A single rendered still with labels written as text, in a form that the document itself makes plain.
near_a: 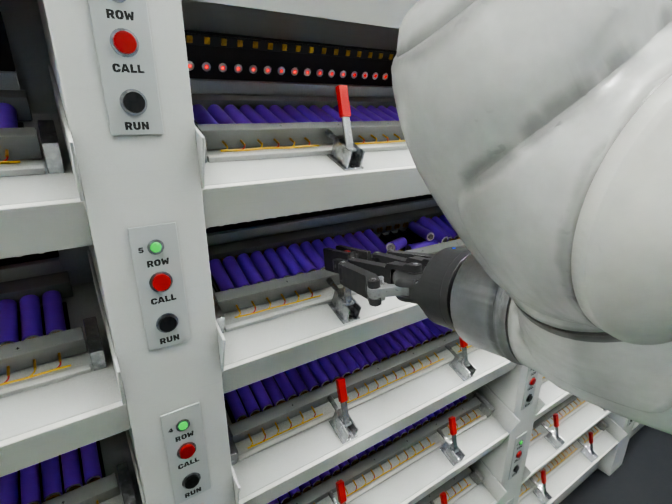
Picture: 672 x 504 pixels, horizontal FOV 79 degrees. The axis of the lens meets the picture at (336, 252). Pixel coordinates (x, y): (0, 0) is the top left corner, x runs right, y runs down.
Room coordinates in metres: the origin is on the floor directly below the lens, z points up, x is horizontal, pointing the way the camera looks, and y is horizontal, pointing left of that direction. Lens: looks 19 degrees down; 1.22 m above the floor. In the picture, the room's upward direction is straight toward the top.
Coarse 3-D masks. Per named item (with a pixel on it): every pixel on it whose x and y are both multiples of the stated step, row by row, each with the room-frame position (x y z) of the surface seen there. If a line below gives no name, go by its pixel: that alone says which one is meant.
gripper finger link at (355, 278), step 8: (344, 264) 0.43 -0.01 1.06; (352, 264) 0.42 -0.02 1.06; (344, 272) 0.42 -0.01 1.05; (352, 272) 0.40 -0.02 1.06; (360, 272) 0.39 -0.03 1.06; (368, 272) 0.39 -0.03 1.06; (344, 280) 0.42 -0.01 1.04; (352, 280) 0.40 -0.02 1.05; (360, 280) 0.38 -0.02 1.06; (368, 280) 0.36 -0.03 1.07; (376, 280) 0.35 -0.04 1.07; (352, 288) 0.40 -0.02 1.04; (360, 288) 0.38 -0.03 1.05; (376, 288) 0.35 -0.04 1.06; (376, 304) 0.35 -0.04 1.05
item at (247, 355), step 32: (288, 224) 0.61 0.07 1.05; (320, 224) 0.65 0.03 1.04; (224, 320) 0.42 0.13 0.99; (288, 320) 0.47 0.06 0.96; (320, 320) 0.48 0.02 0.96; (384, 320) 0.51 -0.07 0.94; (416, 320) 0.56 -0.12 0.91; (224, 352) 0.37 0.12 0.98; (256, 352) 0.41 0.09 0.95; (288, 352) 0.43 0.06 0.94; (320, 352) 0.46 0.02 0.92; (224, 384) 0.39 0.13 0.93
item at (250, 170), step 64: (192, 64) 0.54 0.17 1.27; (256, 64) 0.59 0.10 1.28; (320, 64) 0.64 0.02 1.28; (384, 64) 0.70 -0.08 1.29; (256, 128) 0.48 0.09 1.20; (320, 128) 0.52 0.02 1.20; (384, 128) 0.58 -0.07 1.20; (256, 192) 0.41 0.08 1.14; (320, 192) 0.46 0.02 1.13; (384, 192) 0.51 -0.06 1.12
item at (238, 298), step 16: (320, 272) 0.53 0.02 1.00; (240, 288) 0.47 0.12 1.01; (256, 288) 0.48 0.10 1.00; (272, 288) 0.49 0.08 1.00; (288, 288) 0.50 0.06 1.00; (304, 288) 0.51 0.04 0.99; (320, 288) 0.53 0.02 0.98; (224, 304) 0.45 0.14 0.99; (240, 304) 0.46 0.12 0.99; (256, 304) 0.48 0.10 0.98; (288, 304) 0.48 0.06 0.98
